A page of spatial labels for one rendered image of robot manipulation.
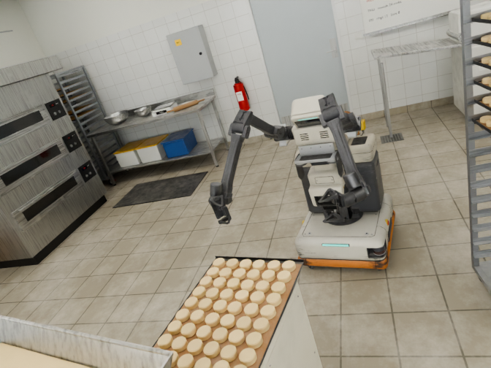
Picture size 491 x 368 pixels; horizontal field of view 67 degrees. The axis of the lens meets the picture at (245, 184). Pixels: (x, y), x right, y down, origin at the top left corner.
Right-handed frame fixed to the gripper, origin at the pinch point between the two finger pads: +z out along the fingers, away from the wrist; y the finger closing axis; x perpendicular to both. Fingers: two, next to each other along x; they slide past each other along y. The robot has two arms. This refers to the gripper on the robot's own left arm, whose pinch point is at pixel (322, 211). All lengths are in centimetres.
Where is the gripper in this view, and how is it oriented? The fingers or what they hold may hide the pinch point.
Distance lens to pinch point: 155.5
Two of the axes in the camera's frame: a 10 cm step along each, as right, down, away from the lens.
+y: 2.8, 8.7, 4.1
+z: -9.0, 3.9, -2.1
